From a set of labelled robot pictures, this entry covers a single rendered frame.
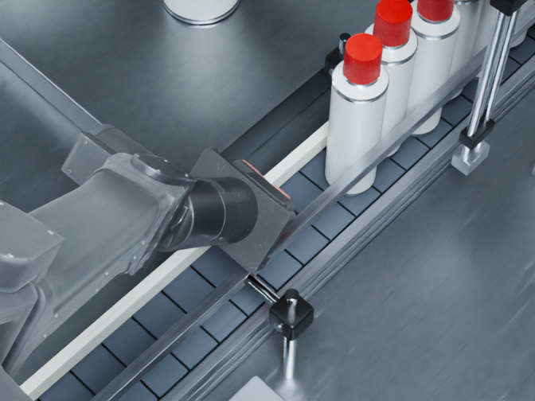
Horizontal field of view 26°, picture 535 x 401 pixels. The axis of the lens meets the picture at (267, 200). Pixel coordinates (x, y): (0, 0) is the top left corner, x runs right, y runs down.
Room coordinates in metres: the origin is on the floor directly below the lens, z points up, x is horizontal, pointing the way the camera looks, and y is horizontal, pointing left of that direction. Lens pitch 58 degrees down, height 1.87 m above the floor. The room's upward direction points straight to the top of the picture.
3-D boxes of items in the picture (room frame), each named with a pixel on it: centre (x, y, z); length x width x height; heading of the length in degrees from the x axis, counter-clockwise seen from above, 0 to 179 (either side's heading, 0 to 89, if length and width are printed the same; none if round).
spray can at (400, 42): (0.69, -0.11, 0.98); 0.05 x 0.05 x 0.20
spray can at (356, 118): (0.65, -0.08, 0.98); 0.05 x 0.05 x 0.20
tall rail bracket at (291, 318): (0.47, 0.00, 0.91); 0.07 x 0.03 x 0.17; 46
